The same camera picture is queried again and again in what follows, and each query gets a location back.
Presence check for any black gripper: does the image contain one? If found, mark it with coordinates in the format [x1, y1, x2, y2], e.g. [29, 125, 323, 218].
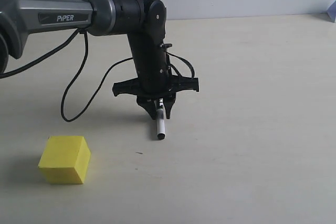
[112, 75, 199, 120]

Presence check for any black and white marker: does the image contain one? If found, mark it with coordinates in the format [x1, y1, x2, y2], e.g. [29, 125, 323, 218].
[156, 99, 165, 140]

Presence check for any yellow foam cube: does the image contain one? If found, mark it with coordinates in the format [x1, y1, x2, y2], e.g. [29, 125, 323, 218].
[38, 136, 91, 185]

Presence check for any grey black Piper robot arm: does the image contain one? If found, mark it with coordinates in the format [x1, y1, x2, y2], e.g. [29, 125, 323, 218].
[1, 0, 199, 119]

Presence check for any folded white paper card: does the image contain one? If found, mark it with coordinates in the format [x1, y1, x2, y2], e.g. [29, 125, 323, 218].
[326, 0, 336, 23]

